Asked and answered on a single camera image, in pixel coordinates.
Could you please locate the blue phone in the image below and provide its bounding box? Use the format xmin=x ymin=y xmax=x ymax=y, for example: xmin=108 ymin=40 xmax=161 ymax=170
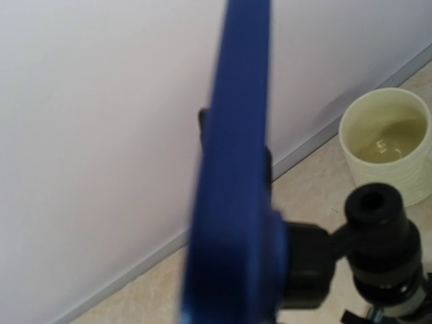
xmin=178 ymin=1 xmax=288 ymax=323

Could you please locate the black tripod clamp stand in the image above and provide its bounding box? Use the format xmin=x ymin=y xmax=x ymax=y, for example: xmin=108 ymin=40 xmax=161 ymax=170
xmin=197 ymin=107 xmax=432 ymax=324

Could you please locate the white mug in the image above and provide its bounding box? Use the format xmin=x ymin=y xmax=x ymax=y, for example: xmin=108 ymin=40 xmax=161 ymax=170
xmin=339 ymin=88 xmax=431 ymax=206

